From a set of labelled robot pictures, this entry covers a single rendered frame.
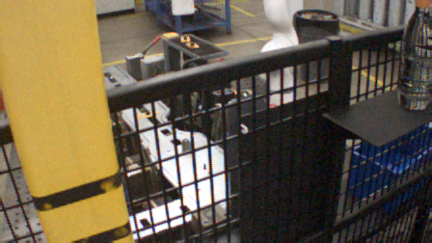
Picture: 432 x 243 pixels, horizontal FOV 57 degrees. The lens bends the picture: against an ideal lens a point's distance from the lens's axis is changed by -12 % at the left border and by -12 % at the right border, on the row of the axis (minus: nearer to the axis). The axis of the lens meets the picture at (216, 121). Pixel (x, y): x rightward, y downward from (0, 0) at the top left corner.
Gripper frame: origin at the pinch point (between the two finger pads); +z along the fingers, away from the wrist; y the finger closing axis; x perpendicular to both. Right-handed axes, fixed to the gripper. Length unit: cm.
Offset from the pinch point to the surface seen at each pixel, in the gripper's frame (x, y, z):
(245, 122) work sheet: 147, -4, -20
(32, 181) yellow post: 172, 20, -29
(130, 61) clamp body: -10.2, 28.2, 19.1
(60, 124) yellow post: 170, 16, -34
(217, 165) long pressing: 88, -5, 24
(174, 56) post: -8.8, 5.9, 18.5
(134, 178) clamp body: 95, 21, 21
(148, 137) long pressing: 65, 17, 24
